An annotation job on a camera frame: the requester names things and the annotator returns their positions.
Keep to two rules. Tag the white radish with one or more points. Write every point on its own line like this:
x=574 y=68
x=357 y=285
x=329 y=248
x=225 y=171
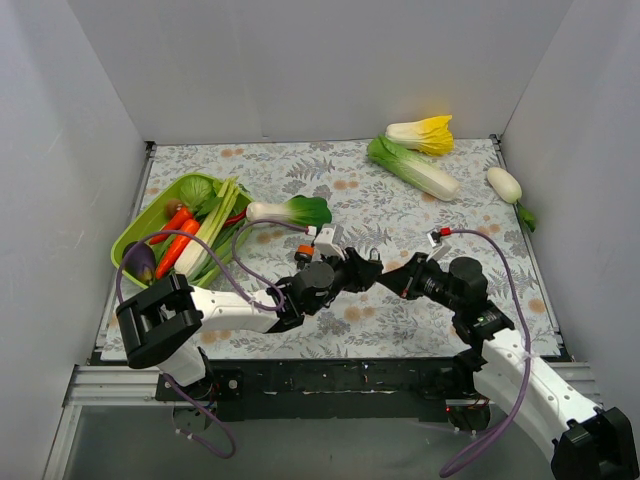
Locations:
x=509 y=190

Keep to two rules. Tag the green plastic basket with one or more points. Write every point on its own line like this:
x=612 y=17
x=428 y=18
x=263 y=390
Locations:
x=152 y=219

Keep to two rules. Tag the brown kiwi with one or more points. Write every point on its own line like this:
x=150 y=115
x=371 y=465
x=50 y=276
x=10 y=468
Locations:
x=172 y=207

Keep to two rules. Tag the green bok choy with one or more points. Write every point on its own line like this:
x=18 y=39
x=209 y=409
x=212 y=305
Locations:
x=299 y=210

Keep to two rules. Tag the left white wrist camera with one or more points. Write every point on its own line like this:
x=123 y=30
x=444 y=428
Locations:
x=327 y=240

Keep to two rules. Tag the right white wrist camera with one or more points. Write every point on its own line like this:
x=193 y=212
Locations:
x=437 y=241

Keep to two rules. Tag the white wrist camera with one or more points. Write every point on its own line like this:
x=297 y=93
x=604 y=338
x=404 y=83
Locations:
x=437 y=241
x=327 y=240

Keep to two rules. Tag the brass padlock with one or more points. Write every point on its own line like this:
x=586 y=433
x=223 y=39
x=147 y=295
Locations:
x=374 y=255

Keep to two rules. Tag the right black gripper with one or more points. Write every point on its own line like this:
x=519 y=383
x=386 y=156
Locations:
x=413 y=270

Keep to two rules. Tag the purple eggplant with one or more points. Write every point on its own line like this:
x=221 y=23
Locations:
x=141 y=264

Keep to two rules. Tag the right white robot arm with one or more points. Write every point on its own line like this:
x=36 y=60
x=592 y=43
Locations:
x=578 y=438

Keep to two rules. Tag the orange black padlock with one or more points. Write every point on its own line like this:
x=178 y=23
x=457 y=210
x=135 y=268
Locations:
x=304 y=254

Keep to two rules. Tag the red chili pepper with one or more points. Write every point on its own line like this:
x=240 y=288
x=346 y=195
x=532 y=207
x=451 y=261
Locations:
x=232 y=220

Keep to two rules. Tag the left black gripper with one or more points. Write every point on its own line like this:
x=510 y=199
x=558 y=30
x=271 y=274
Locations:
x=353 y=267

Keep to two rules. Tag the green celery stalks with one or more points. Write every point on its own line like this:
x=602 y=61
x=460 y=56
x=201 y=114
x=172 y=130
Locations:
x=191 y=259

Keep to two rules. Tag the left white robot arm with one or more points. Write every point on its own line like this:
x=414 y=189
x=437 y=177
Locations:
x=157 y=324

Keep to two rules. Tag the yellow napa cabbage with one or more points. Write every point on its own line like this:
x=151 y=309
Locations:
x=430 y=136

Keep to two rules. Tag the orange carrot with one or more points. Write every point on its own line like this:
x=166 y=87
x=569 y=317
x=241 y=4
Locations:
x=175 y=223
x=176 y=248

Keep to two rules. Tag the green napa cabbage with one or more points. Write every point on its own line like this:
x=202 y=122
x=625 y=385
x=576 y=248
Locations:
x=412 y=168

